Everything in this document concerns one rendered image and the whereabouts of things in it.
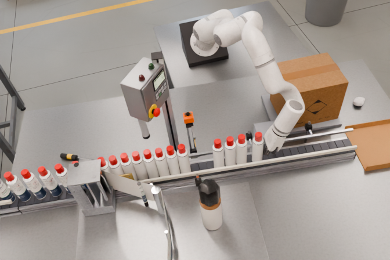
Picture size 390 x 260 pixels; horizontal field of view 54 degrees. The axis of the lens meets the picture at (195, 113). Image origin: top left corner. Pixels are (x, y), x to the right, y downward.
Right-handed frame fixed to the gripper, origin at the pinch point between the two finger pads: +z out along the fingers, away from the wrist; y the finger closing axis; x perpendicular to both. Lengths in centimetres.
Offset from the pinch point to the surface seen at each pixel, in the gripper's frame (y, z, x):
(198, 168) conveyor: -1.1, 17.4, -29.6
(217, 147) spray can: 1.8, -2.7, -26.3
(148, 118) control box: 0, -17, -61
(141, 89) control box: 0, -32, -66
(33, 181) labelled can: 1, 30, -105
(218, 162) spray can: 2.7, 7.0, -23.1
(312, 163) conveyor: 5.5, 0.6, 23.3
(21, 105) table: -154, 144, -140
